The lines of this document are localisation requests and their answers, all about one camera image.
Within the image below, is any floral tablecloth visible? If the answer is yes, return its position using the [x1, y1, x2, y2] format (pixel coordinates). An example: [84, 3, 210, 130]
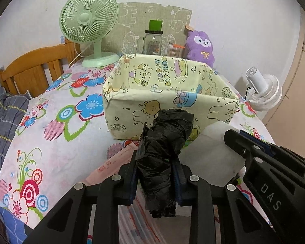
[0, 63, 272, 228]

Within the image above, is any white cloth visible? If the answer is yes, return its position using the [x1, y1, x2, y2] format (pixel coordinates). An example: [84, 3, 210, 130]
[178, 121, 245, 187]

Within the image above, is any white standing fan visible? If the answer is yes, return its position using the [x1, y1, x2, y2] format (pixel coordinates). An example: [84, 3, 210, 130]
[245, 67, 282, 112]

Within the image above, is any grey plaid pillow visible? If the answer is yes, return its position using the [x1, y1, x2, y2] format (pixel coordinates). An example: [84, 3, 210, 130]
[0, 87, 31, 170]

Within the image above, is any pink paper packet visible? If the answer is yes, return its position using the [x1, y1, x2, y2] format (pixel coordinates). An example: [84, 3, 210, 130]
[84, 141, 138, 186]

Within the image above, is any toothpick jar orange lid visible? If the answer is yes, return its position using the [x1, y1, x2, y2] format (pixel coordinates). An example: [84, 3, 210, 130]
[167, 43, 185, 58]

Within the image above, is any green desk fan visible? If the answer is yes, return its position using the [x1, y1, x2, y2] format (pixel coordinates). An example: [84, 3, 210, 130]
[59, 0, 119, 68]

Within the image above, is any black plastic bag bundle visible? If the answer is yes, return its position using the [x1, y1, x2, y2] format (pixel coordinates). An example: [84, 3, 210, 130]
[135, 109, 194, 218]

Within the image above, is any clear plastic bag pack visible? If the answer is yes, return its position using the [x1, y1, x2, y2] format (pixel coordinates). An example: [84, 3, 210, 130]
[119, 187, 191, 243]

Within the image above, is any beige door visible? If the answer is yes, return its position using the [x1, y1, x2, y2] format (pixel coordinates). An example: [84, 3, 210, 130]
[263, 10, 305, 158]

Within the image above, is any green cup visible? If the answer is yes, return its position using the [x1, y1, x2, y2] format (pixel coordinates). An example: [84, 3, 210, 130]
[149, 19, 162, 32]

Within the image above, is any purple plush bunny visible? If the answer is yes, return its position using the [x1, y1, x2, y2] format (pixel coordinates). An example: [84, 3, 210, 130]
[186, 30, 215, 68]

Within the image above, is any glass mason jar mug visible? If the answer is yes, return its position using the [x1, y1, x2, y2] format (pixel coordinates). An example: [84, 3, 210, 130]
[136, 30, 163, 56]

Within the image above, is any green patterned board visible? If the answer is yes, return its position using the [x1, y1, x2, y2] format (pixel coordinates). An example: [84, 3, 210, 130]
[102, 2, 192, 56]

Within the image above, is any yellow cartoon fabric box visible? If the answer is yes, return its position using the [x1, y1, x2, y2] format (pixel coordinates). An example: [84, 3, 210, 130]
[102, 54, 240, 140]

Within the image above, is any blue bed sheet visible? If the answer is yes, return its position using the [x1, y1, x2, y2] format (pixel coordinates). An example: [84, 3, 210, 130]
[0, 207, 32, 243]

